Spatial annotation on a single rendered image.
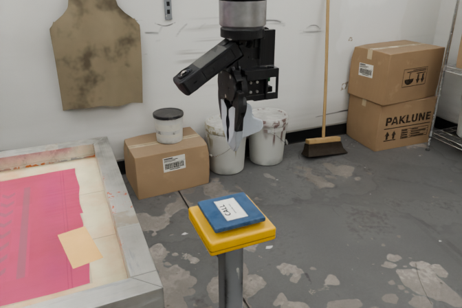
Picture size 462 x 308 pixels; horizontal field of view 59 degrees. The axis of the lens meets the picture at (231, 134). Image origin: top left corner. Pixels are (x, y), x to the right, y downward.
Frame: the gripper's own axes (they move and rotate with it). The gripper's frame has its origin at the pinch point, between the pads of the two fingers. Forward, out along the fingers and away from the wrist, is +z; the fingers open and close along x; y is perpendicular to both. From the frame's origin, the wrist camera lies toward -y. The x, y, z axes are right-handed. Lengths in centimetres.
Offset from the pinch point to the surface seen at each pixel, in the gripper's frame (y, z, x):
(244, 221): 0.7, 13.3, -4.7
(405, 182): 184, 111, 122
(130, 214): -18.2, 11.3, 2.2
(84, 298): -27.3, 11.3, -15.1
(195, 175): 47, 102, 173
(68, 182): -27.9, 14.9, 25.8
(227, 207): -0.5, 13.3, 0.4
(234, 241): -2.1, 15.7, -6.6
